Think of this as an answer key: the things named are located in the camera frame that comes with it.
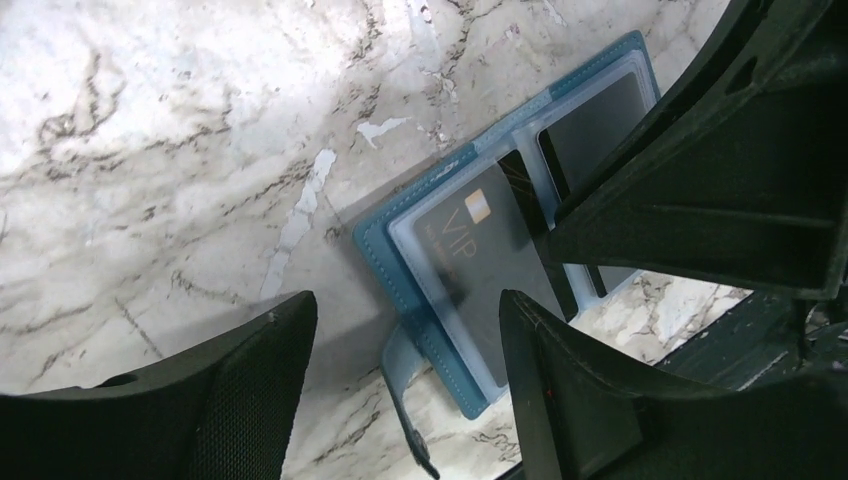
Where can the black VIP credit card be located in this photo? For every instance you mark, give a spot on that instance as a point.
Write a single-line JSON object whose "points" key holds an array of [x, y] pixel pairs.
{"points": [[482, 237]]}

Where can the blue card holder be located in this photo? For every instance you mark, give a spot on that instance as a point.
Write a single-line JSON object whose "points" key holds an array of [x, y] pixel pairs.
{"points": [[390, 250]]}

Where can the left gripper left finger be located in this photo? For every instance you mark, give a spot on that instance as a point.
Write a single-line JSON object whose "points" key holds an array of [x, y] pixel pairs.
{"points": [[223, 409]]}

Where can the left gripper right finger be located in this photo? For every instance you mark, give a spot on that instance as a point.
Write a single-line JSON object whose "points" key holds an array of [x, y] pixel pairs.
{"points": [[585, 410]]}

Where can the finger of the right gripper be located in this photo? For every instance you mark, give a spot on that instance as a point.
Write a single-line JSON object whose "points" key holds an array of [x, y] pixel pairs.
{"points": [[799, 259], [696, 99]]}

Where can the black card in sleeve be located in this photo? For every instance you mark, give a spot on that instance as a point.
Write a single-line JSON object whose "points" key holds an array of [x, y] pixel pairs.
{"points": [[585, 130]]}

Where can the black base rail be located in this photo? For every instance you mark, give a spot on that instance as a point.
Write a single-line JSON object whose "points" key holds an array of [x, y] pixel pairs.
{"points": [[764, 339]]}

